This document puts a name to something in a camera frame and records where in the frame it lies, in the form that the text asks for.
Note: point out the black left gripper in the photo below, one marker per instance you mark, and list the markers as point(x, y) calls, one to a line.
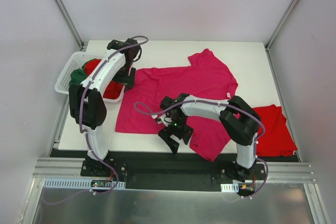
point(126, 78)

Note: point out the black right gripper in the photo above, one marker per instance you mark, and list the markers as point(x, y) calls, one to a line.
point(177, 131)

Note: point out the white perforated plastic basket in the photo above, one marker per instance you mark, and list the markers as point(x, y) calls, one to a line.
point(78, 60)

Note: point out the pink t shirt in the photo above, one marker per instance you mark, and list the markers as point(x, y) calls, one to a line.
point(206, 77)

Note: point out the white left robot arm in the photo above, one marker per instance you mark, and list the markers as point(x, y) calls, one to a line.
point(86, 101)

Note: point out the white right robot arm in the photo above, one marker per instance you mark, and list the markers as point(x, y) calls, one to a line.
point(238, 119)

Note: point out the red t shirt in basket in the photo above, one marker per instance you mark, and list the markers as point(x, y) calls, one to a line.
point(101, 78)

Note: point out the green t shirt in basket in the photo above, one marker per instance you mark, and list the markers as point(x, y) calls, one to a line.
point(78, 76)

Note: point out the folded red t shirt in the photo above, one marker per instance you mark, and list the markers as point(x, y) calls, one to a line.
point(277, 140)

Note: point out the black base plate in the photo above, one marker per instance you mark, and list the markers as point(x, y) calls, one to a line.
point(158, 171)

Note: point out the left aluminium frame post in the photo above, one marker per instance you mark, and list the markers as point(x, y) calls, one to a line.
point(71, 26)

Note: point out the aluminium frame post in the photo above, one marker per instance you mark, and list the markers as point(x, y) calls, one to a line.
point(286, 15)
point(71, 26)

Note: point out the right aluminium frame post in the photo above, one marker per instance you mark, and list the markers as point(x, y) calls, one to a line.
point(286, 15)

